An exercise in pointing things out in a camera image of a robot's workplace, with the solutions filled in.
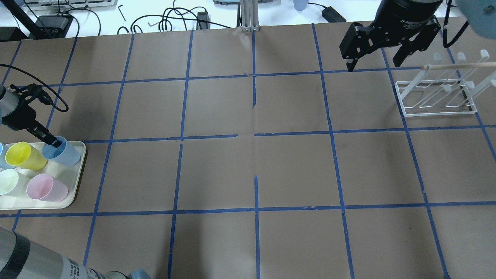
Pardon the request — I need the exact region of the black power brick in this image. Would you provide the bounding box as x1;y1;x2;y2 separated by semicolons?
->
196;11;210;30

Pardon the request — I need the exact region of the aluminium frame post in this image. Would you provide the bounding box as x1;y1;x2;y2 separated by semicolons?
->
240;0;260;32

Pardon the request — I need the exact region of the cream plastic tray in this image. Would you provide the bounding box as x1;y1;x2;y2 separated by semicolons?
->
0;141;87;210

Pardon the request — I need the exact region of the blue plastic cup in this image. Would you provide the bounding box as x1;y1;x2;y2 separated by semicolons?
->
42;136;81;166

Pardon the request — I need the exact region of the blue cup on desk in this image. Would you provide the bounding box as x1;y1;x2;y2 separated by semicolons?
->
293;0;309;11

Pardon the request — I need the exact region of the white wire cup rack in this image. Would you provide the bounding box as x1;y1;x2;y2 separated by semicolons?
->
395;49;495;117

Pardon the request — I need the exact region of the black coiled cable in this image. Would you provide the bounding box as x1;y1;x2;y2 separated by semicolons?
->
130;7;233;34

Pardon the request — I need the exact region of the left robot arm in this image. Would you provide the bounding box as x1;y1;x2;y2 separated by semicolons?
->
1;85;149;279

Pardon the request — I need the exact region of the black camera cable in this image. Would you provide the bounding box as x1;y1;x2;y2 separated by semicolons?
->
0;64;69;113

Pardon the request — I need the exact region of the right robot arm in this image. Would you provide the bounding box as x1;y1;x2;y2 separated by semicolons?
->
339;0;495;71

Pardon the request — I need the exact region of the pale green plastic cup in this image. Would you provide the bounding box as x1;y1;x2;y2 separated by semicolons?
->
0;169;31;198

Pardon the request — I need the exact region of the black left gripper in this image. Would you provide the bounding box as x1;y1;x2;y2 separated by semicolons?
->
0;86;62;148

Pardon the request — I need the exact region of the pink plastic cup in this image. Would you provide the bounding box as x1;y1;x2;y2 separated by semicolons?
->
26;173;69;202

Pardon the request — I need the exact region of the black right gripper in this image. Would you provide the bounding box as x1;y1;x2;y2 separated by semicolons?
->
339;0;442;71

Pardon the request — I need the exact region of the black power adapter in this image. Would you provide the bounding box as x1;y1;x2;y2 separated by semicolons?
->
321;6;347;23

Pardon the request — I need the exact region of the light blue cup at edge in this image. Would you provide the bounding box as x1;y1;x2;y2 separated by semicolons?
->
0;143;11;169

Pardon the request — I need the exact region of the yellow plastic cup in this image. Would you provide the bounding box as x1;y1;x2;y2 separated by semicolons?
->
5;142;48;170

